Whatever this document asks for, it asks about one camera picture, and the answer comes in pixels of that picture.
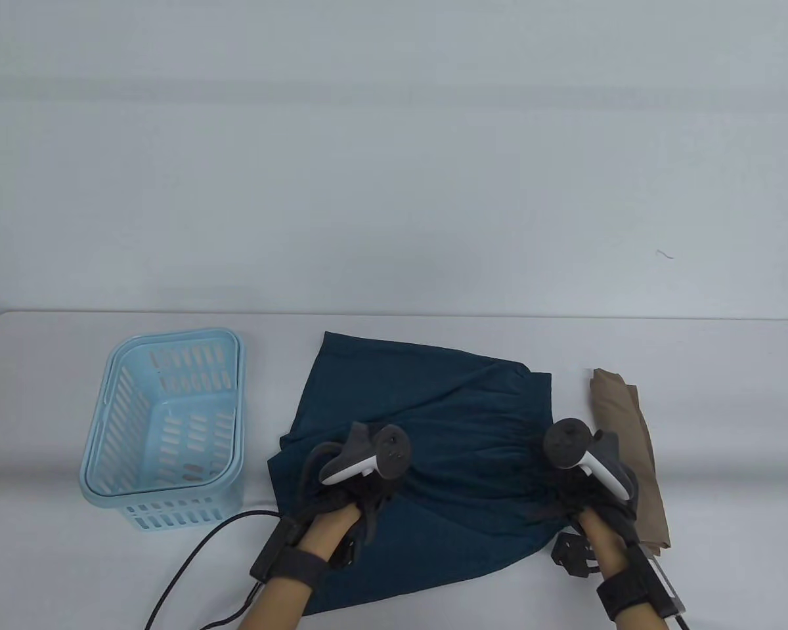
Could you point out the left white black controller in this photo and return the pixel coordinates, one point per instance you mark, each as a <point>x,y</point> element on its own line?
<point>384,453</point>

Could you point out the person's right hand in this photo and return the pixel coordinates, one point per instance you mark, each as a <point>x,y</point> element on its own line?
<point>584,492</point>

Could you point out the brown shorts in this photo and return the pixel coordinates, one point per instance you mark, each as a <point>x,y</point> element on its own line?
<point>637,420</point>

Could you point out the white black controller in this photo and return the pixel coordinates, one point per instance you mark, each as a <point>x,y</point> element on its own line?
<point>568,443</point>
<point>384,453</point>

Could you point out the person's left forearm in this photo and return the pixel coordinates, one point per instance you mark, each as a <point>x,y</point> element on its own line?
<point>302,564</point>

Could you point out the light blue plastic basket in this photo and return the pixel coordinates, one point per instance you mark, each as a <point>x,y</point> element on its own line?
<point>105,472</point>

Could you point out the right white black controller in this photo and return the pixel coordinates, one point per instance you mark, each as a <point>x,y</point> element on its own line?
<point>568,443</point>

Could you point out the person's right forearm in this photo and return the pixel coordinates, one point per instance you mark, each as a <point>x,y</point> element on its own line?
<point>614,571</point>

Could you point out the dark teal shorts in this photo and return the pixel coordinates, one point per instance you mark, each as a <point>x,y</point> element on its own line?
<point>459,407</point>

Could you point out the person's left hand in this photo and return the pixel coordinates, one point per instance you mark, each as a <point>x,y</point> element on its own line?
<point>361,492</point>

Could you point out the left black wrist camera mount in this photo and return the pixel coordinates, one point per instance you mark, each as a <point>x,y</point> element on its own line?
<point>282,558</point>

